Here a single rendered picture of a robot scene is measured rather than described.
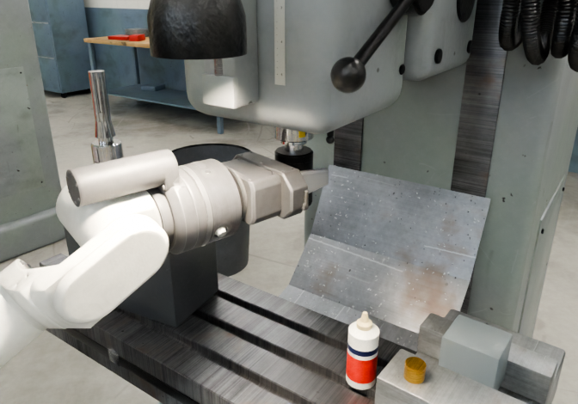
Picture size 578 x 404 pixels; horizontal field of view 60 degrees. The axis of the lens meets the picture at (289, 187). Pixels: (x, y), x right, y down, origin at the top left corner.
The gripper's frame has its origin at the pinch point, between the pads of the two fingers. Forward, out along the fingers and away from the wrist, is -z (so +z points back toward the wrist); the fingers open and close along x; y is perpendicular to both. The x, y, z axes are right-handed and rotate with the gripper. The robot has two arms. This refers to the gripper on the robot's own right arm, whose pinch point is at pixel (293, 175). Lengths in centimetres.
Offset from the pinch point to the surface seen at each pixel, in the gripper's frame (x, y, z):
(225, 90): -4.4, -12.6, 12.3
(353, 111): -10.6, -10.2, 1.5
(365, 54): -14.6, -16.3, 4.6
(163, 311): 18.8, 25.5, 10.4
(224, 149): 188, 63, -111
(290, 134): -1.5, -5.9, 1.9
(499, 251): -8.5, 21.4, -40.6
